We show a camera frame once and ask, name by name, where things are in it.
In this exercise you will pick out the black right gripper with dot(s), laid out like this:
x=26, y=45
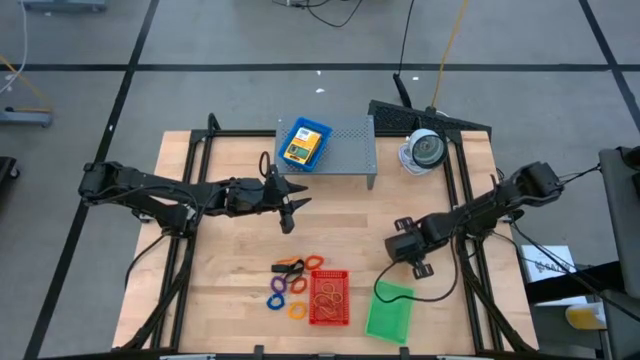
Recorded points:
x=405, y=245

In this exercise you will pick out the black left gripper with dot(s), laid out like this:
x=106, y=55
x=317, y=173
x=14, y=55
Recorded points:
x=267, y=197

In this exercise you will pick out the yellow carded product pack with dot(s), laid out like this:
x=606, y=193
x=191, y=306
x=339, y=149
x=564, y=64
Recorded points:
x=302, y=146

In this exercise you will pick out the blue plastic basket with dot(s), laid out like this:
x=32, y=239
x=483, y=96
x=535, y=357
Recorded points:
x=289, y=136

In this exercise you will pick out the orange rubber band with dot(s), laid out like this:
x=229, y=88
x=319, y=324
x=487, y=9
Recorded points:
x=287, y=260

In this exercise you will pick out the red plastic basket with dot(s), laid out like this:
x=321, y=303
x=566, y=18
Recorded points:
x=329, y=272

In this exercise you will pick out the yellow rubber band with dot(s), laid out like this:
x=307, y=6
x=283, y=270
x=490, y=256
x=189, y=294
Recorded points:
x=336, y=295

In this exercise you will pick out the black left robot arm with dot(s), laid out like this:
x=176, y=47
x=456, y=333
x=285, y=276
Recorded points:
x=160, y=200

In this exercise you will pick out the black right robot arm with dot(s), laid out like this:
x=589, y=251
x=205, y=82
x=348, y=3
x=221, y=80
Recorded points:
x=475, y=217

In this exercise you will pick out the red coil wristband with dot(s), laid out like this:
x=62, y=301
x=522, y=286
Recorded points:
x=306, y=262

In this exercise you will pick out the grey perforated metal riser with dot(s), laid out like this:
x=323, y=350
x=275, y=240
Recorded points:
x=352, y=150

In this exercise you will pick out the green plastic basket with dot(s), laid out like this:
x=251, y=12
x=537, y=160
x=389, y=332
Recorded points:
x=390, y=320

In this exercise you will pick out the orange coil wristband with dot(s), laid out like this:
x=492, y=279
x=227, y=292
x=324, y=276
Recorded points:
x=291, y=285

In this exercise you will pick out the purple coil wristband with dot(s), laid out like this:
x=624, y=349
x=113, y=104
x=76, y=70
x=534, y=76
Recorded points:
x=272, y=285

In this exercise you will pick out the blue coil wristband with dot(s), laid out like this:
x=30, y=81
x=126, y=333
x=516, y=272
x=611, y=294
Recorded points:
x=268, y=302

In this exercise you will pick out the yellow coil wristband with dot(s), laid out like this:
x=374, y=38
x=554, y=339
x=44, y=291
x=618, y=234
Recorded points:
x=290, y=311

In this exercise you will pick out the black perforated mesh panel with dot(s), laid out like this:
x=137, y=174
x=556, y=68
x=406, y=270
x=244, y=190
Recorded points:
x=395, y=117

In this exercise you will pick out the white cardboard box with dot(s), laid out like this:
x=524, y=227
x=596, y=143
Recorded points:
x=547, y=260

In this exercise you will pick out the black beam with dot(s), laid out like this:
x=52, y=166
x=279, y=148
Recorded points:
x=575, y=287

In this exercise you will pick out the yellow container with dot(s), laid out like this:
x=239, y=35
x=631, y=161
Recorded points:
x=585, y=317

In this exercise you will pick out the grey cabinet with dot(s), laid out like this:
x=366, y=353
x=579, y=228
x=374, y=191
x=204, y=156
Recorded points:
x=622, y=225

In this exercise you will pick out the grey stand base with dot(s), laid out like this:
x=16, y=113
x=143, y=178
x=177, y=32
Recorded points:
x=65, y=5
x=25, y=118

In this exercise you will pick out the black floor stand foot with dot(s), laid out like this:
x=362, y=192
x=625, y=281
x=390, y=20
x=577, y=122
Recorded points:
x=6, y=170

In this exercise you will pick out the black aluminium table frame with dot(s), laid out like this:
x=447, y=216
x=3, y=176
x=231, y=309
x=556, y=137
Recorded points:
x=235, y=133

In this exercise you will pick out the white round dome camera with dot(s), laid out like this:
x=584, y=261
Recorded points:
x=425, y=150

